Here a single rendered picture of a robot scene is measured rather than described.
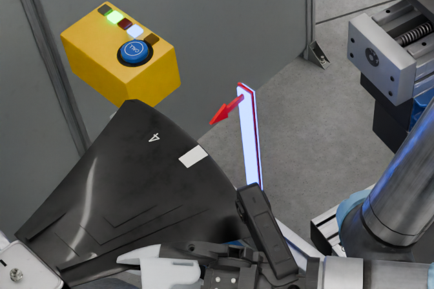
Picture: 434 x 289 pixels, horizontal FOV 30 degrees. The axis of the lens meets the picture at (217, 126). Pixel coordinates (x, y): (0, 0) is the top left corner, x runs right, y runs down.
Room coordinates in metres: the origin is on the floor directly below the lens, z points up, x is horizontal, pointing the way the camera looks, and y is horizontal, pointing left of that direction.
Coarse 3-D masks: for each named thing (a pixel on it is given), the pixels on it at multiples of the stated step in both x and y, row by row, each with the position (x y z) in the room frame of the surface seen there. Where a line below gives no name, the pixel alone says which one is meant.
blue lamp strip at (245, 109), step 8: (240, 88) 0.65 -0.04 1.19; (248, 96) 0.64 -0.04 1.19; (240, 104) 0.65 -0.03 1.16; (248, 104) 0.64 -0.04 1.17; (240, 112) 0.66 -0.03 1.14; (248, 112) 0.64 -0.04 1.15; (240, 120) 0.66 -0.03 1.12; (248, 120) 0.64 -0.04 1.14; (248, 128) 0.65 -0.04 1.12; (248, 136) 0.65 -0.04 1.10; (248, 144) 0.65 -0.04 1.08; (248, 152) 0.65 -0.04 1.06; (248, 160) 0.65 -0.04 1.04; (248, 168) 0.65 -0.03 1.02; (256, 168) 0.64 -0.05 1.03; (248, 176) 0.65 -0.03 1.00; (256, 176) 0.64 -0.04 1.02
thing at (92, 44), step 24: (96, 24) 0.93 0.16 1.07; (72, 48) 0.90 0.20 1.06; (96, 48) 0.88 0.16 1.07; (120, 48) 0.87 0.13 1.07; (168, 48) 0.85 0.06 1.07; (96, 72) 0.85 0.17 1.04; (120, 72) 0.82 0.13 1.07; (144, 72) 0.82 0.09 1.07; (168, 72) 0.84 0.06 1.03; (120, 96) 0.81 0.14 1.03; (144, 96) 0.81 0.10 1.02
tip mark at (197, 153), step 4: (196, 148) 0.58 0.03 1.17; (200, 148) 0.58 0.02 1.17; (188, 152) 0.58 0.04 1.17; (192, 152) 0.58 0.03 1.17; (196, 152) 0.58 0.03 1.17; (200, 152) 0.58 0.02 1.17; (204, 152) 0.58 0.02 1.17; (184, 156) 0.57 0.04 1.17; (188, 156) 0.57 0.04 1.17; (192, 156) 0.57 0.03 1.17; (196, 156) 0.57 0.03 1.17; (200, 156) 0.57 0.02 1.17; (204, 156) 0.57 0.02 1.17; (180, 160) 0.57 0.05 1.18; (184, 160) 0.57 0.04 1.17; (188, 160) 0.57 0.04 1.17; (192, 160) 0.57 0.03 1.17; (196, 160) 0.57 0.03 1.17; (188, 164) 0.56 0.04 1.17
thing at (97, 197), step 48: (96, 144) 0.60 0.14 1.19; (144, 144) 0.59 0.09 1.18; (192, 144) 0.59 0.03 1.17; (96, 192) 0.53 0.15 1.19; (144, 192) 0.52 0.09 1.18; (192, 192) 0.52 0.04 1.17; (48, 240) 0.47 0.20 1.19; (96, 240) 0.47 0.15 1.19; (144, 240) 0.46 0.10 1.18; (192, 240) 0.46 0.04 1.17
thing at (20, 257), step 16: (0, 256) 0.47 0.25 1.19; (16, 256) 0.46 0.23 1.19; (32, 256) 0.46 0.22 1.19; (0, 272) 0.44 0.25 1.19; (32, 272) 0.44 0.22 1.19; (48, 272) 0.44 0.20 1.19; (0, 288) 0.42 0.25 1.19; (16, 288) 0.42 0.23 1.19; (32, 288) 0.42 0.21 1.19; (48, 288) 0.41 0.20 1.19
